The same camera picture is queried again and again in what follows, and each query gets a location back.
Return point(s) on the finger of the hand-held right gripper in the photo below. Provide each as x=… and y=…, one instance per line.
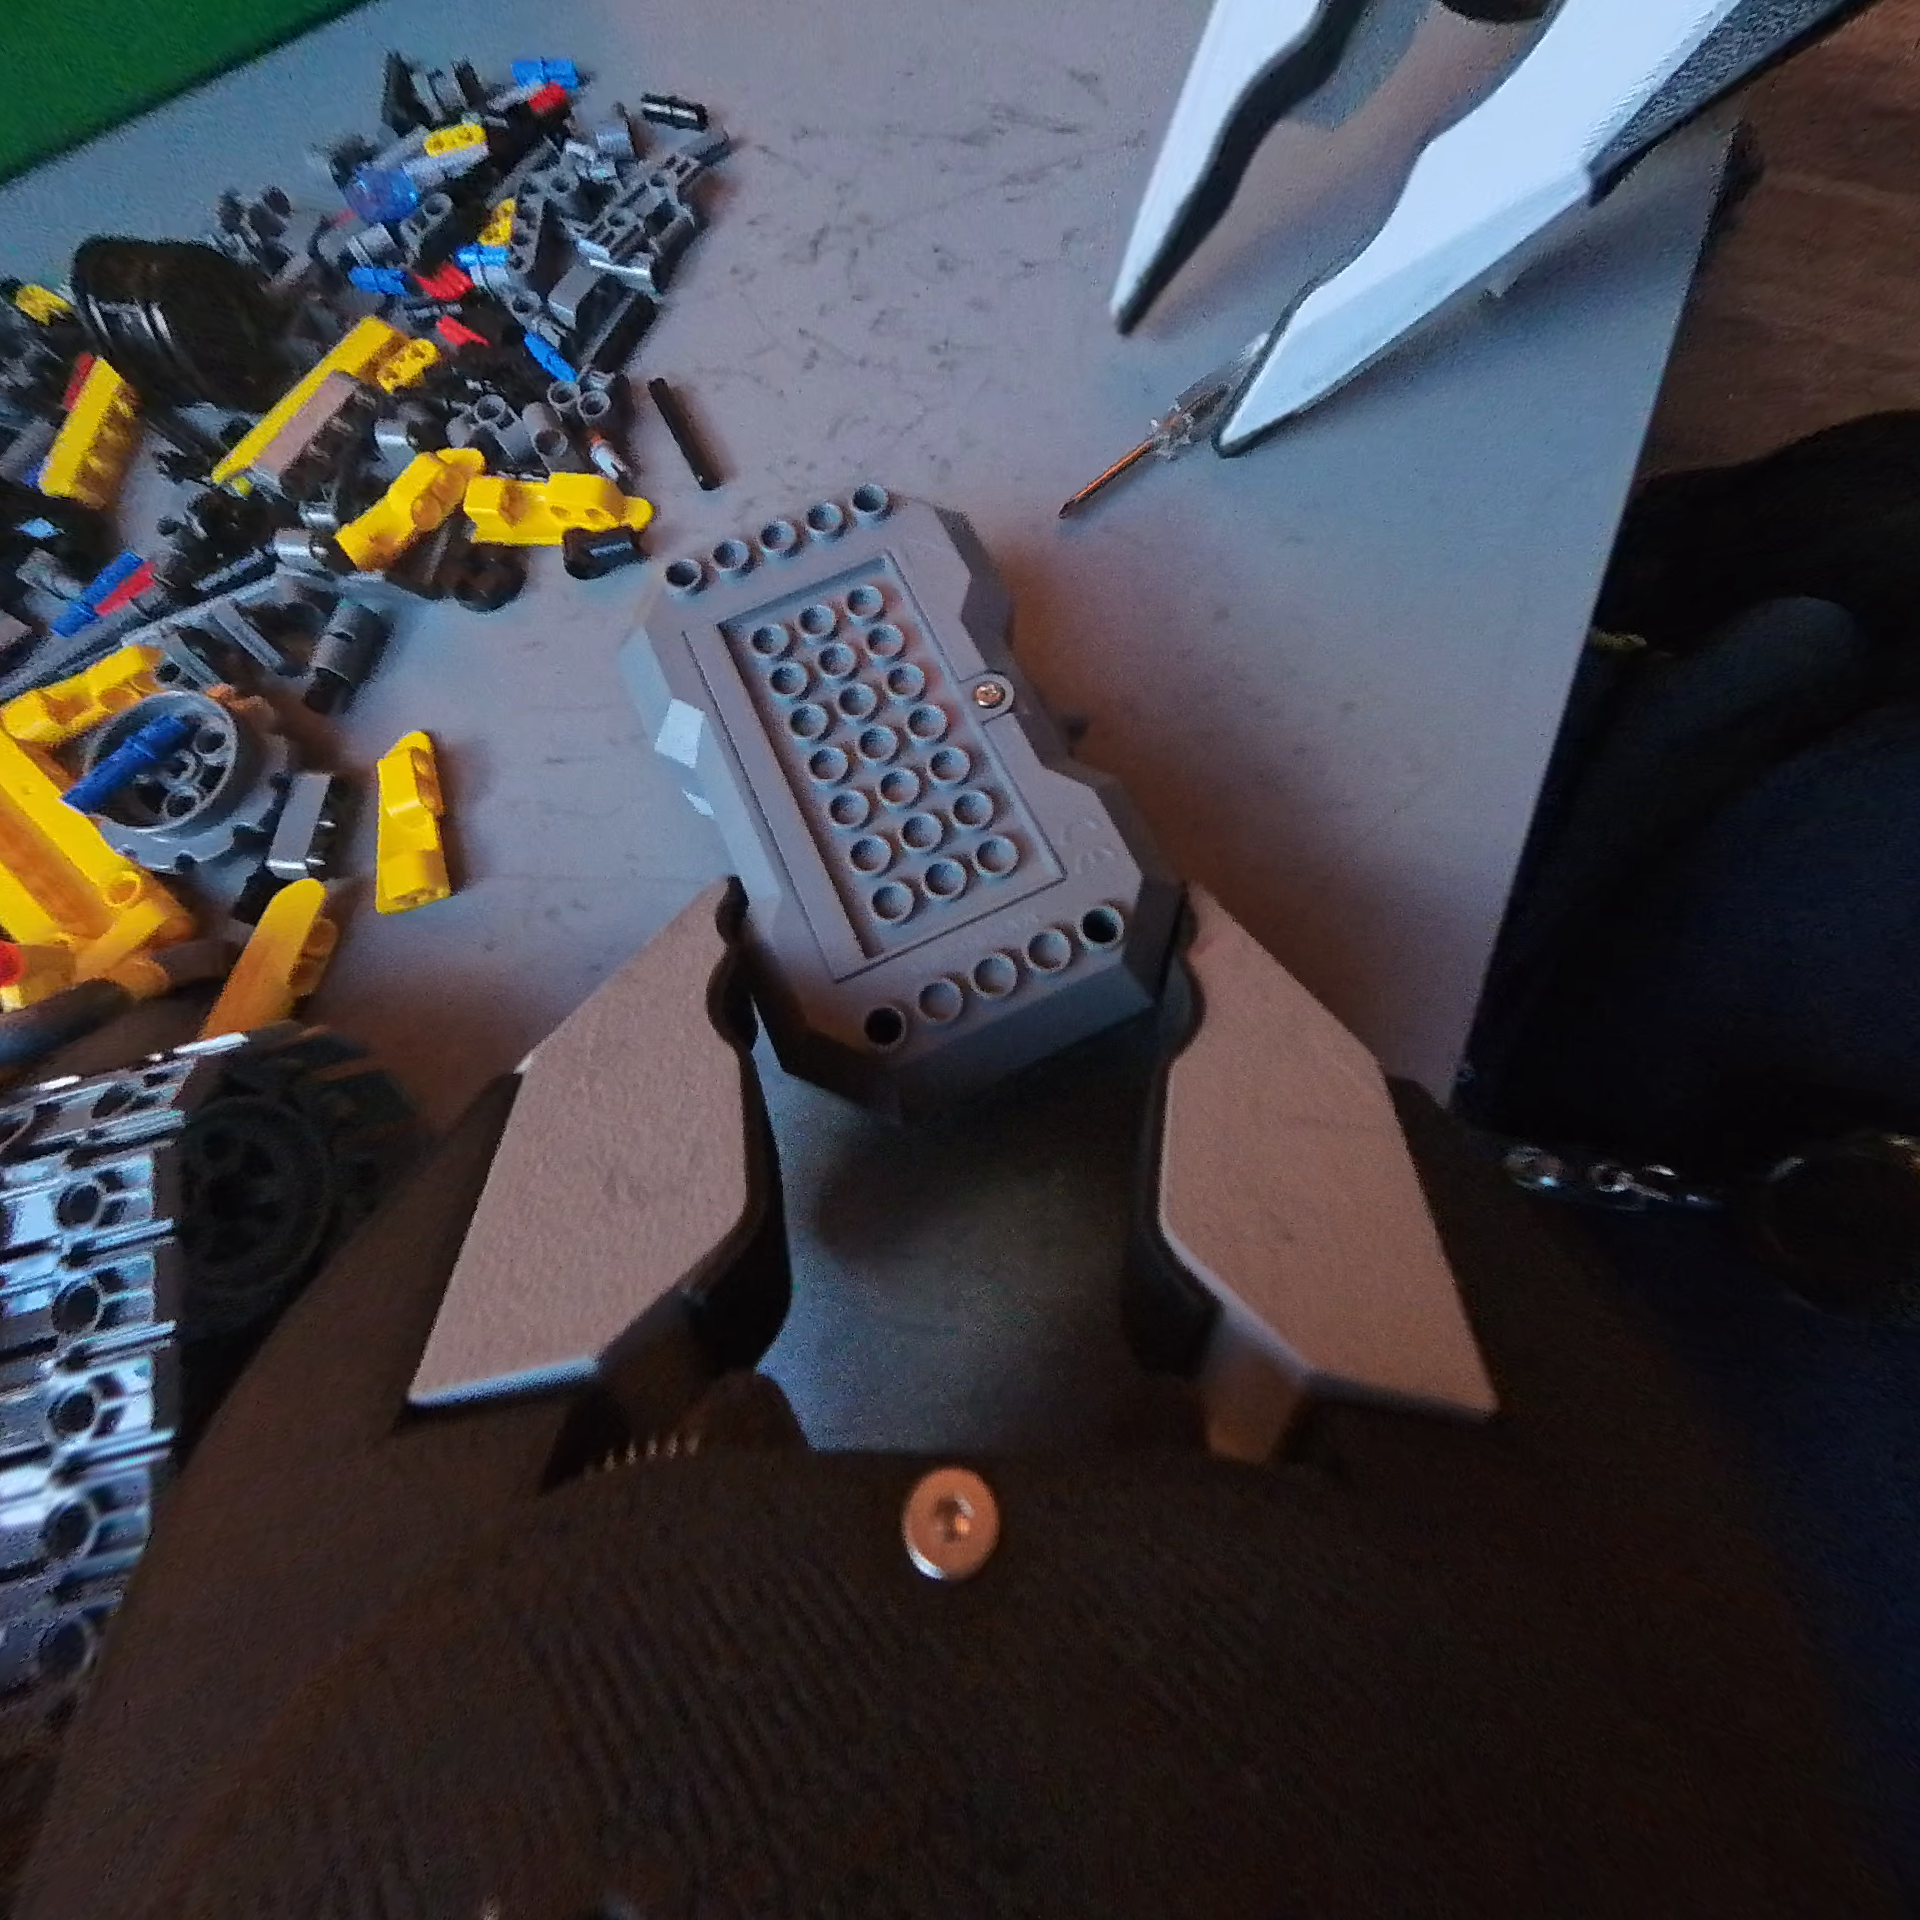
x=1501, y=180
x=1214, y=134

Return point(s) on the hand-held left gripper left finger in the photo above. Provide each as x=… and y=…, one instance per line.
x=600, y=1201

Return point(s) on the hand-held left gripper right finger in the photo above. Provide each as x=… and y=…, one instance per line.
x=1304, y=1201

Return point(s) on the grey battery box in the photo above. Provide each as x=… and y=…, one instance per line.
x=674, y=705

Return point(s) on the yellow tracked robot model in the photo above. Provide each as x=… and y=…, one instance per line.
x=74, y=1304

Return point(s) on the grey studded battery cover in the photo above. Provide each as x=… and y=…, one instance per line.
x=841, y=705

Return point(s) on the yellow curved panel piece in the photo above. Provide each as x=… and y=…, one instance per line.
x=408, y=840

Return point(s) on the black badge reel with clip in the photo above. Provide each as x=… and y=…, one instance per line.
x=1839, y=1223

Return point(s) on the grey round turntable piece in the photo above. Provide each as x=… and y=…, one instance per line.
x=135, y=832

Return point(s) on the black axle rod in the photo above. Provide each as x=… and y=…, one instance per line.
x=686, y=435

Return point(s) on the pile of small building pieces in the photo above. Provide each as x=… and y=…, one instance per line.
x=450, y=495

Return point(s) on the black toy wheel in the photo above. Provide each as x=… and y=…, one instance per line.
x=165, y=323

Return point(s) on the green plastic bin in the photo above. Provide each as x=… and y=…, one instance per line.
x=121, y=61

